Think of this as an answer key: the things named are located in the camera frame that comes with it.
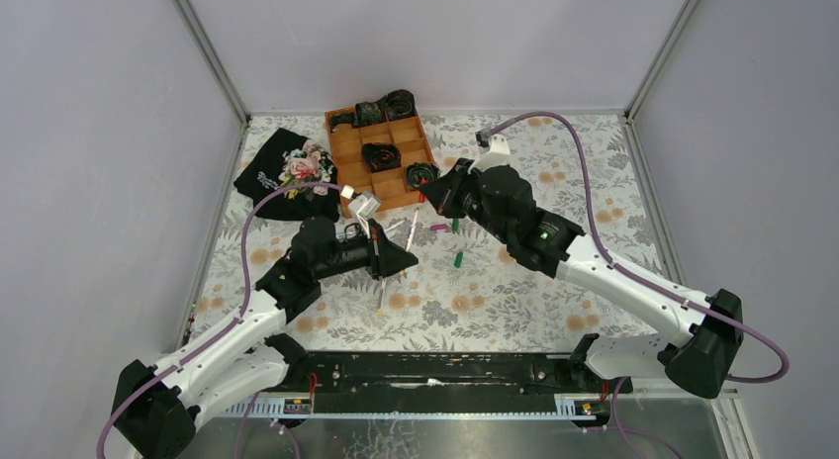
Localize rolled dark tie back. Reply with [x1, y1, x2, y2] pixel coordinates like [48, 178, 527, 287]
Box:
[384, 89, 417, 122]

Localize black floral cloth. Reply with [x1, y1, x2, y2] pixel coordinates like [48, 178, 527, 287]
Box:
[233, 129, 339, 222]

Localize rolled dark tie centre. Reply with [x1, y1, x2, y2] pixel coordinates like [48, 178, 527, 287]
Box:
[361, 143, 401, 173]

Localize aluminium frame rail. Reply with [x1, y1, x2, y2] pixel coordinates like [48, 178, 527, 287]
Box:
[171, 0, 250, 125]

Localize white marker pen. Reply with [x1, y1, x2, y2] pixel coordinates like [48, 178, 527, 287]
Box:
[376, 279, 387, 315]
[405, 207, 420, 252]
[385, 220, 405, 233]

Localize rolled dark tie right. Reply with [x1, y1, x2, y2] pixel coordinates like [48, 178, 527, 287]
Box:
[404, 162, 439, 191]

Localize wooden compartment tray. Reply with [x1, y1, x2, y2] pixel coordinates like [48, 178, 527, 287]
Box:
[326, 108, 439, 211]

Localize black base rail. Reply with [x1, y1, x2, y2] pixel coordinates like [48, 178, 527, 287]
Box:
[268, 340, 633, 427]

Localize dark tie back left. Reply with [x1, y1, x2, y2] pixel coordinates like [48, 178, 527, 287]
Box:
[327, 101, 386, 133]

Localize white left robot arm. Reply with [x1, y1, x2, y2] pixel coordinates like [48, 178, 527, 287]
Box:
[103, 217, 419, 458]

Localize rolled dark tie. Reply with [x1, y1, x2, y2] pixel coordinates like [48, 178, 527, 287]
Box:
[361, 143, 401, 173]
[384, 89, 417, 122]
[404, 162, 439, 191]

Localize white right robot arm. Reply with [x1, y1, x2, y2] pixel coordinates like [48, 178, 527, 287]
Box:
[419, 159, 743, 399]

